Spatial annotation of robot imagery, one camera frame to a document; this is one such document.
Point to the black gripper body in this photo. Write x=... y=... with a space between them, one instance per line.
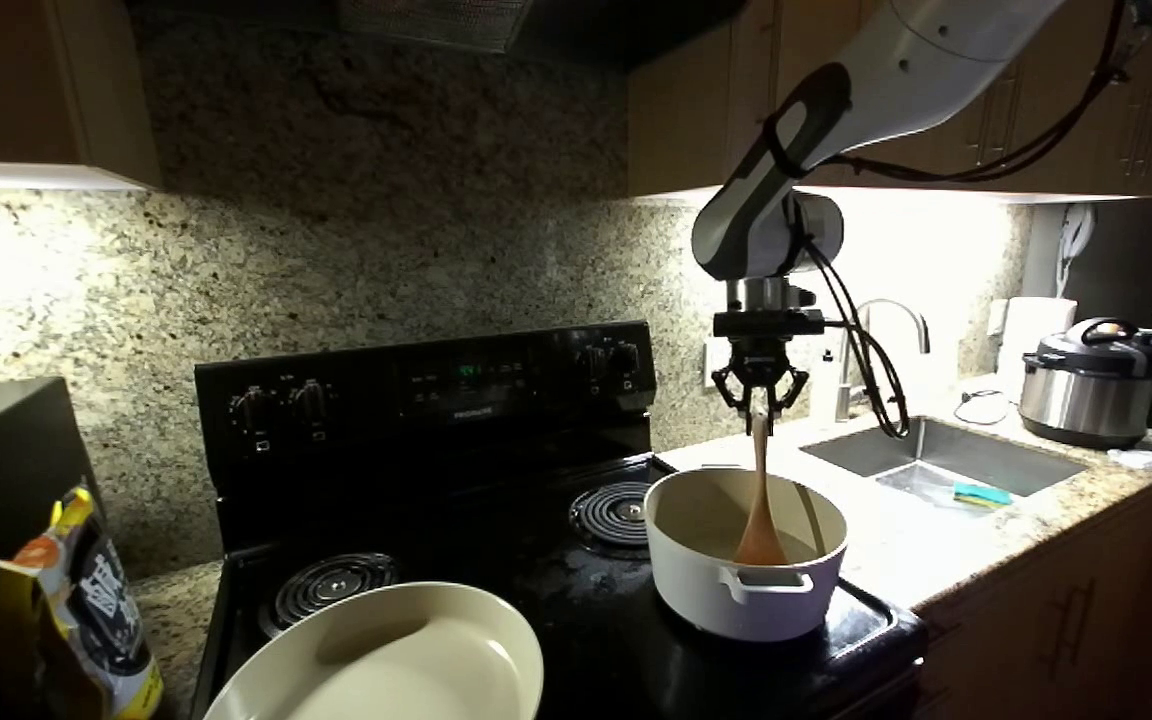
x=756 y=324

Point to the white cooking pot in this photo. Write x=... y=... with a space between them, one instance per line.
x=695 y=534

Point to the wooden cooking spatula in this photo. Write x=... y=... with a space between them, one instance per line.
x=756 y=541

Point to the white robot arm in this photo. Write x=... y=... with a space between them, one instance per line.
x=909 y=69

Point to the chrome sink faucet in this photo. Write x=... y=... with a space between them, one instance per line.
x=888 y=348

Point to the stainless steel sink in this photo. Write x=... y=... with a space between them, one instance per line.
x=934 y=458

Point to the green sponge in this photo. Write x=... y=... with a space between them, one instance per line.
x=980 y=497

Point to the black electric stove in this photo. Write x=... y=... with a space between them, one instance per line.
x=514 y=466

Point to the silver rice cooker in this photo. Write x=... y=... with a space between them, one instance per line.
x=1088 y=384

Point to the wooden upper cabinet right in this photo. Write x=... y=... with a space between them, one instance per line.
x=697 y=105

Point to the wooden cabinet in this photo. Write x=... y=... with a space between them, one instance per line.
x=1059 y=633
x=75 y=98
x=697 y=105

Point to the white frying pan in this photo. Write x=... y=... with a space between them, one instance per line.
x=423 y=651

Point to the wooden lower cabinet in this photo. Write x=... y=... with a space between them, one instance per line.
x=1059 y=633

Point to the yellow black snack bag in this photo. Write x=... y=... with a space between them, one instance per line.
x=69 y=631

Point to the wooden upper cabinet left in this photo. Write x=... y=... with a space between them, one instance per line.
x=75 y=98

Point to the white wall outlet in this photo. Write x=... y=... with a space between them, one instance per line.
x=713 y=357

